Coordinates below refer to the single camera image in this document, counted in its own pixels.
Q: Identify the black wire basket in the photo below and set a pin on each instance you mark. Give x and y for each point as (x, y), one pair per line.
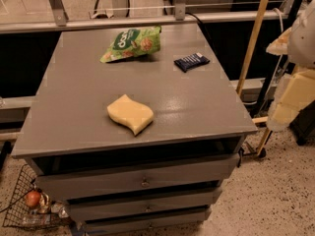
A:
(47, 214)

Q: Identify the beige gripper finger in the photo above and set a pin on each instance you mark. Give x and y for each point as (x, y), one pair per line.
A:
(294, 93)

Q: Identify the green rice chip bag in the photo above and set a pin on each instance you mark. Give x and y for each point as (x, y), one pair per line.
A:
(133, 43)

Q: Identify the yellow wooden ladder frame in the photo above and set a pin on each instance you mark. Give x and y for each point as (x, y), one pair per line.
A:
(251, 45)

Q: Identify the yellow wavy sponge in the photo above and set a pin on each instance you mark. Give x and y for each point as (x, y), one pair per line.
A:
(131, 114)

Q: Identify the top drawer round knob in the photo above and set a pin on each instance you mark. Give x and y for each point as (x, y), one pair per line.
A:
(145, 183)

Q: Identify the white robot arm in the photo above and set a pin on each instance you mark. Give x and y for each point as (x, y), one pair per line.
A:
(297, 43)

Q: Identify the metal guard rail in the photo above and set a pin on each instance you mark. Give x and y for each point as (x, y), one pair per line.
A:
(99, 24)

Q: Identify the red apple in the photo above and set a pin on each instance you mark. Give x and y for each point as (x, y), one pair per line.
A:
(32, 198)

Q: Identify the grey drawer cabinet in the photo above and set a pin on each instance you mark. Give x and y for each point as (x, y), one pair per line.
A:
(96, 166)

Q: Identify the dark blue snack bar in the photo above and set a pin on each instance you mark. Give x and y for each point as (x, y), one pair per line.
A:
(191, 62)

